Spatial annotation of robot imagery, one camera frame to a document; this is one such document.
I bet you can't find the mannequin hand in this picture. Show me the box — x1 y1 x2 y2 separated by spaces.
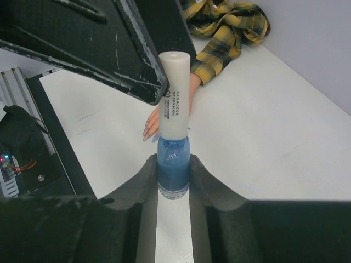
143 73 202 141

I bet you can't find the yellow plaid shirt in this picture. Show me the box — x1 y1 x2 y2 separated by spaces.
180 0 271 84

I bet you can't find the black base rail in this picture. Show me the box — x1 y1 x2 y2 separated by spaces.
26 70 96 199

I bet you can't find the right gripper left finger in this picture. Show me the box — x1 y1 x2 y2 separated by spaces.
1 155 158 262

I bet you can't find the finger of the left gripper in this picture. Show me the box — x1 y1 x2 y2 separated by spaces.
1 1 169 105
135 1 196 63

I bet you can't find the blue nail polish bottle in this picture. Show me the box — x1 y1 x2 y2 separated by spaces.
157 137 190 200

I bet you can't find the left white cable duct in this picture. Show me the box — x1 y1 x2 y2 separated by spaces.
1 153 19 198

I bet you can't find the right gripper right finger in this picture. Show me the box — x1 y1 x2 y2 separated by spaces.
189 155 350 262

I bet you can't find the white nail polish cap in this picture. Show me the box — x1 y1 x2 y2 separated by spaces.
159 51 190 140

